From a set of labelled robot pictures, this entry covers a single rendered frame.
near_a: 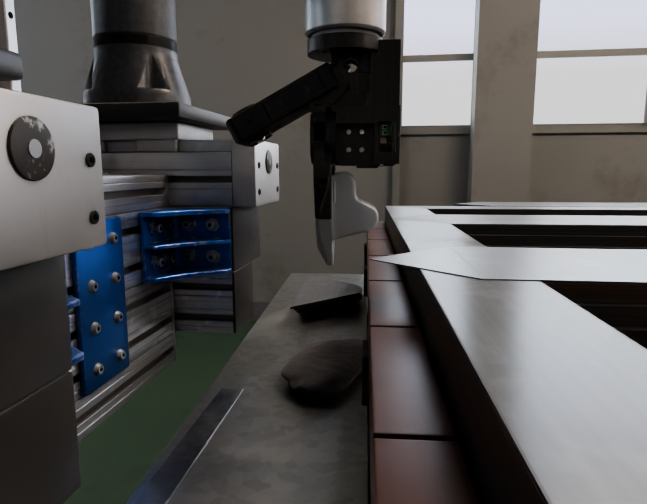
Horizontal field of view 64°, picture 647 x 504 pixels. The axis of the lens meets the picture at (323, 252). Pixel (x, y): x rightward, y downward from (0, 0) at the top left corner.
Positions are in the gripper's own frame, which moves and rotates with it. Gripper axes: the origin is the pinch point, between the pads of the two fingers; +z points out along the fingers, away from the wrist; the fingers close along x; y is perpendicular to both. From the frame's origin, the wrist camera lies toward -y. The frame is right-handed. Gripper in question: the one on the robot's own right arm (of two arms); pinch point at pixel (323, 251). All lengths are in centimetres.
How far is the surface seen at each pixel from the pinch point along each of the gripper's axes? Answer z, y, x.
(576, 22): -86, 116, 255
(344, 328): 19.2, 0.8, 36.3
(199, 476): 19.2, -10.4, -9.1
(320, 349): 16.2, -1.7, 17.0
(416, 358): 4.6, 7.8, -16.8
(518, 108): -40, 84, 239
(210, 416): 19.1, -12.8, 2.1
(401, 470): 4.6, 5.8, -30.4
